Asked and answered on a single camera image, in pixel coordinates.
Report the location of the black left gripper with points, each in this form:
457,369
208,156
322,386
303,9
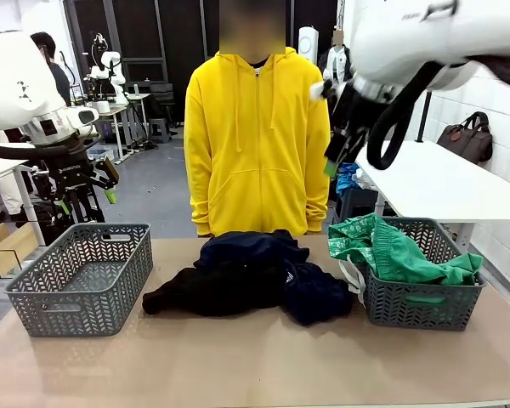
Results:
68,168

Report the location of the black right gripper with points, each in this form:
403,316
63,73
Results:
357,115

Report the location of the navy blue garment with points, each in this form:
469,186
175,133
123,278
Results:
319,293

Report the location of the black garment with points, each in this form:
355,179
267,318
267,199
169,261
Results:
221,293

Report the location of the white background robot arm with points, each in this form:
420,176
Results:
112,72

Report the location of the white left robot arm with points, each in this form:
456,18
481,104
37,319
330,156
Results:
13,85

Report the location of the blue cloth bundle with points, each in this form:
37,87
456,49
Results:
348,180

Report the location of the black stool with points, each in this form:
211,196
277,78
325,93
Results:
357,210

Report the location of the white round pot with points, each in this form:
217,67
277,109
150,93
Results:
104,107

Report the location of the person in yellow hoodie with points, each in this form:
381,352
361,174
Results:
259,140

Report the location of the mannequin with black white jacket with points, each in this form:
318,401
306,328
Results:
338,64

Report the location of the black light stand pole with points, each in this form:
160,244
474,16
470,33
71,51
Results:
425,119

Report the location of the large white table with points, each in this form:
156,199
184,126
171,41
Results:
429,187

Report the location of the brown cardboard box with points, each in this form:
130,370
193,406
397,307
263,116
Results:
8,251

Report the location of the person in black shirt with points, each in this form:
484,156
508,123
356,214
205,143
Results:
55,72

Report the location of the white rounded standing device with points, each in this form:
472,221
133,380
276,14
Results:
308,44

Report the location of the brown leather bag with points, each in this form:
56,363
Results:
467,138

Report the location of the grey woven plastic basket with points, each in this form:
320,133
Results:
85,314
416,312

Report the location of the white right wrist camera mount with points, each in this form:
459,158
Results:
319,90

